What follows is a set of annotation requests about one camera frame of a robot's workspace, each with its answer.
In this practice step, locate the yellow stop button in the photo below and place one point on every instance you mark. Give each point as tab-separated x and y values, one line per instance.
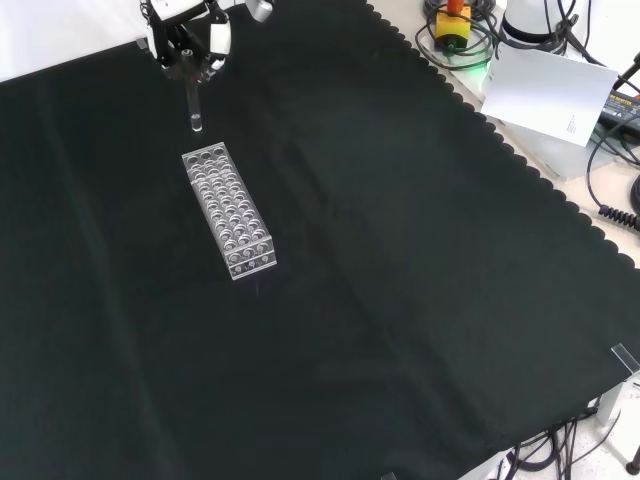
452	27

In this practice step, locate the clear cloth clamp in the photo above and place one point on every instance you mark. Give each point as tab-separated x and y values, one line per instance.
626	357
141	44

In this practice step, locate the black power adapter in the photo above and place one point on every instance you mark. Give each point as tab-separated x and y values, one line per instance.
622	107

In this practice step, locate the clear glass test tube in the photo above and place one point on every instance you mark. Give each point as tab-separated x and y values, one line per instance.
196	107

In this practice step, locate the black bench cloth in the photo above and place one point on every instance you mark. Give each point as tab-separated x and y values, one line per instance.
350	275

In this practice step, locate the clear plastic test tube rack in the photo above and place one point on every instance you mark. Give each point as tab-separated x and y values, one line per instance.
227	215

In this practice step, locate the pale board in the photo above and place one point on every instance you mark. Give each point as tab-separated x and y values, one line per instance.
545	95

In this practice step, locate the grey box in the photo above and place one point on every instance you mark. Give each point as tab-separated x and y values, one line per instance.
555	155

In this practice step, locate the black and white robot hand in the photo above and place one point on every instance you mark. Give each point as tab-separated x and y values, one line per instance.
169	47

